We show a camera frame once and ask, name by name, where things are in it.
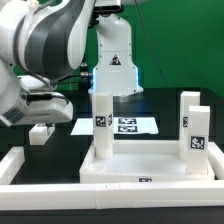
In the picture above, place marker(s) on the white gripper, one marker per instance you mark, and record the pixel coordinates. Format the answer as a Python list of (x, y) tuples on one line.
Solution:
[(45, 106)]

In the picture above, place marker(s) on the white desk tabletop tray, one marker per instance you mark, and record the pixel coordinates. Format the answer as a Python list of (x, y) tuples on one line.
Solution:
[(139, 161)]

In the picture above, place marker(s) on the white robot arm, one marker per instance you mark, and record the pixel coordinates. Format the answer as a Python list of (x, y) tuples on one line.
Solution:
[(40, 44)]

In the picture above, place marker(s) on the fiducial marker base sheet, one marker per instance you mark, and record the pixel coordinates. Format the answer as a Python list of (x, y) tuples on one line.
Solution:
[(122, 125)]

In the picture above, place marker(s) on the white U-shaped obstacle fence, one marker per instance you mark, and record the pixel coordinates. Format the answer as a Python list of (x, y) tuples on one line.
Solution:
[(119, 195)]

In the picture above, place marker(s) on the black camera on mount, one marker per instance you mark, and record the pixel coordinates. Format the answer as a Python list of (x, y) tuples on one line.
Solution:
[(107, 6)]

